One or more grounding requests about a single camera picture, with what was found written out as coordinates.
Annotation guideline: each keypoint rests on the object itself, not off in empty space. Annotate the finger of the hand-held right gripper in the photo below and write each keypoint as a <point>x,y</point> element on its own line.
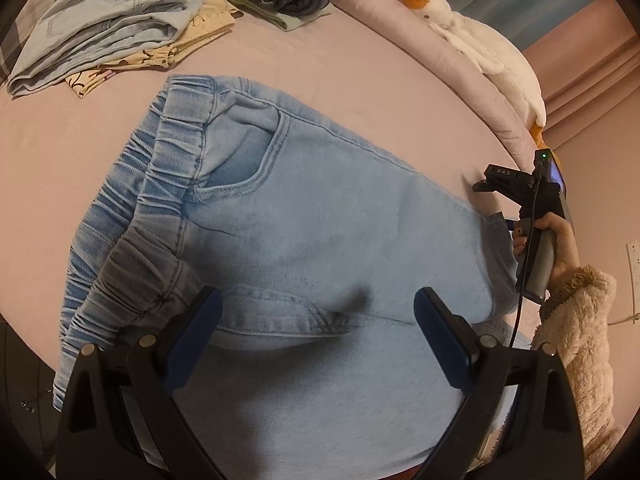
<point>510,224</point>

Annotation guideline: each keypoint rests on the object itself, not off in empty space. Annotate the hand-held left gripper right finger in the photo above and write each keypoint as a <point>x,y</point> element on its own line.
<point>440,342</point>

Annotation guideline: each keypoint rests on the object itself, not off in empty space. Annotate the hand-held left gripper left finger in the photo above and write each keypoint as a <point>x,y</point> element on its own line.
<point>192,342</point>

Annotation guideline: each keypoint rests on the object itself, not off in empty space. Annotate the light blue denim pants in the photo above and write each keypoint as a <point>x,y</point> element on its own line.
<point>300,210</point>

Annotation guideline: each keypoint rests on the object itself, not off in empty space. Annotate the person's right forearm fuzzy sleeve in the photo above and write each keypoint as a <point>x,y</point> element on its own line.
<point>580,345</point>

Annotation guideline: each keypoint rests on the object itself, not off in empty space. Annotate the person's right hand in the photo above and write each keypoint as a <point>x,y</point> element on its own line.
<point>562,250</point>

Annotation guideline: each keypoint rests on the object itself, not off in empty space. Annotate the red-brown cloth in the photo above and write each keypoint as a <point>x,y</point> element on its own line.
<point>402,474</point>

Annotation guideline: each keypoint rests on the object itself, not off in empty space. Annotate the pink curtain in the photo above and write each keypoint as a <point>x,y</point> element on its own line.
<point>585,85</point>

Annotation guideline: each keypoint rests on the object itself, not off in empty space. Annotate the dark object with screws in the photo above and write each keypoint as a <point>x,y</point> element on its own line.
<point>25,385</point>

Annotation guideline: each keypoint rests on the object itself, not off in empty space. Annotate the white goose plush toy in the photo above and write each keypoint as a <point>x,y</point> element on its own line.
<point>470,35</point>

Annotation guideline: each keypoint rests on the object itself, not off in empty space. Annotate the pink bed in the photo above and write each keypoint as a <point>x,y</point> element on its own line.
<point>350,85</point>

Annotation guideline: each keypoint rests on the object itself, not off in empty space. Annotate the pink comforter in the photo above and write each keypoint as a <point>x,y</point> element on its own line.
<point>380,15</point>

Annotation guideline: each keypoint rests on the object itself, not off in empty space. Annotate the pale green garment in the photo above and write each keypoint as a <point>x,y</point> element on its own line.
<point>300,21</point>

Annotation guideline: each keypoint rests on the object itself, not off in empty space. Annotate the cream printed garment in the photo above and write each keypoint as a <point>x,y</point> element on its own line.
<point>200,25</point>

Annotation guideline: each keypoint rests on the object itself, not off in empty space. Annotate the folded pale denim garment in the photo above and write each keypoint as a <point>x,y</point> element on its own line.
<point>100,35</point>

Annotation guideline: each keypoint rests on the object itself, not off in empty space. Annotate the plaid cloth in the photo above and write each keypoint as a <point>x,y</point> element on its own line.
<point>30,15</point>

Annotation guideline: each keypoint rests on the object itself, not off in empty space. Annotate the white wall socket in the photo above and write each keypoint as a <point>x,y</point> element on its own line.
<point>634,270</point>

